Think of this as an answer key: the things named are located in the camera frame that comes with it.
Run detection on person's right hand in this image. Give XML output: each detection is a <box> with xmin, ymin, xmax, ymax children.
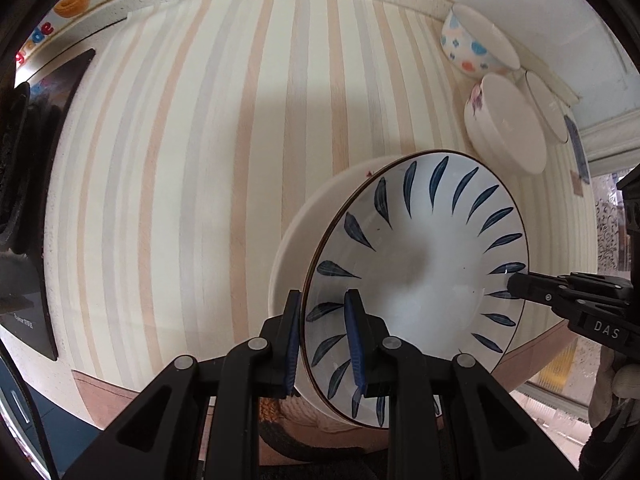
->
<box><xmin>596</xmin><ymin>346</ymin><xmax>640</xmax><ymax>413</ymax></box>

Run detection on black cooktop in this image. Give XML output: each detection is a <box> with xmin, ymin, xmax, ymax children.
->
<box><xmin>0</xmin><ymin>49</ymin><xmax>97</xmax><ymax>362</ymax></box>

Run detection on blue cabinet drawer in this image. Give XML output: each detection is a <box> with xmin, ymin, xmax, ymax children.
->
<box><xmin>0</xmin><ymin>357</ymin><xmax>57</xmax><ymax>480</ymax></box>

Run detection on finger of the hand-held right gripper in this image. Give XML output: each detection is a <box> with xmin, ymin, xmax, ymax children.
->
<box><xmin>507</xmin><ymin>271</ymin><xmax>632</xmax><ymax>322</ymax></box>

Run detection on white printed board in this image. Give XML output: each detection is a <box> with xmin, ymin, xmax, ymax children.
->
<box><xmin>14</xmin><ymin>0</ymin><xmax>112</xmax><ymax>83</ymax></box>

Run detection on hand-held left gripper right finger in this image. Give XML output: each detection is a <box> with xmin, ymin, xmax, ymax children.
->
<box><xmin>344</xmin><ymin>288</ymin><xmax>583</xmax><ymax>480</ymax></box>

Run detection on floral white bowl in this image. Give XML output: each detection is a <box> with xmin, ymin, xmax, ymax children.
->
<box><xmin>463</xmin><ymin>72</ymin><xmax>549</xmax><ymax>175</ymax></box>

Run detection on polka dot white bowl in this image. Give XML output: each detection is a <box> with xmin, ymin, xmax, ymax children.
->
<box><xmin>440</xmin><ymin>3</ymin><xmax>522</xmax><ymax>77</ymax></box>

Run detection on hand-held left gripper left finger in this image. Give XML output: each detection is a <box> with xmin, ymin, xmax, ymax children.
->
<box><xmin>64</xmin><ymin>289</ymin><xmax>303</xmax><ymax>480</ymax></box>

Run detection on blue card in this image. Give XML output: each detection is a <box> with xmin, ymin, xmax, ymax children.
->
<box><xmin>564</xmin><ymin>114</ymin><xmax>592</xmax><ymax>186</ymax></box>

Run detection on white flat plate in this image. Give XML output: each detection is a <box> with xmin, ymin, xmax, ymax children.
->
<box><xmin>517</xmin><ymin>50</ymin><xmax>582</xmax><ymax>107</ymax></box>

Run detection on blue leaf pattern bowl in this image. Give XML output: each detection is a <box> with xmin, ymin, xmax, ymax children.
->
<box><xmin>269</xmin><ymin>150</ymin><xmax>531</xmax><ymax>431</ymax></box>

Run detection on small white plate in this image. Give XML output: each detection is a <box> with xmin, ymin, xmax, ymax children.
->
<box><xmin>520</xmin><ymin>70</ymin><xmax>571</xmax><ymax>145</ymax></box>

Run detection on striped tablecloth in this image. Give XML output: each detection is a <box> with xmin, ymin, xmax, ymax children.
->
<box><xmin>42</xmin><ymin>0</ymin><xmax>601</xmax><ymax>413</ymax></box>

